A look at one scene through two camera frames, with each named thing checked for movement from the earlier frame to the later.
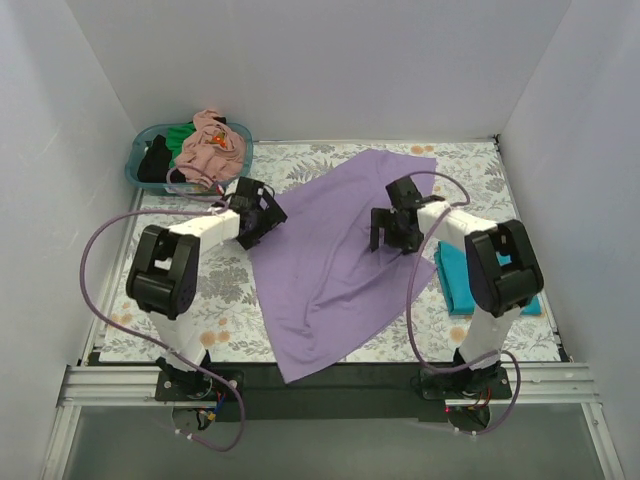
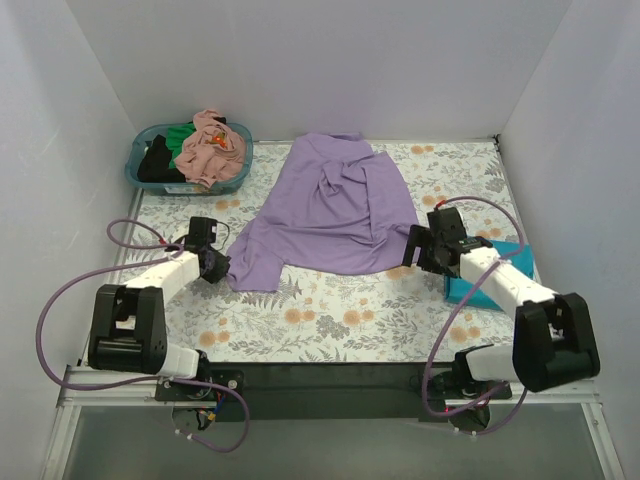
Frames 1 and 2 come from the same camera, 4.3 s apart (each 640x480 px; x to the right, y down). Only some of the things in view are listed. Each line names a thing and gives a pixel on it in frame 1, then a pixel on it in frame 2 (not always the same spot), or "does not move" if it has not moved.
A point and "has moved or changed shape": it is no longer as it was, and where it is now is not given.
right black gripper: x=386 y=228 -> x=425 y=250
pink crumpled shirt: x=212 y=153 does not move
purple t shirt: x=326 y=286 has moved or changed shape
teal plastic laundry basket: x=149 y=132 does not move
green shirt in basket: x=175 y=139 does not move
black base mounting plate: x=362 y=392 does not move
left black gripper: x=267 y=220 -> x=216 y=266
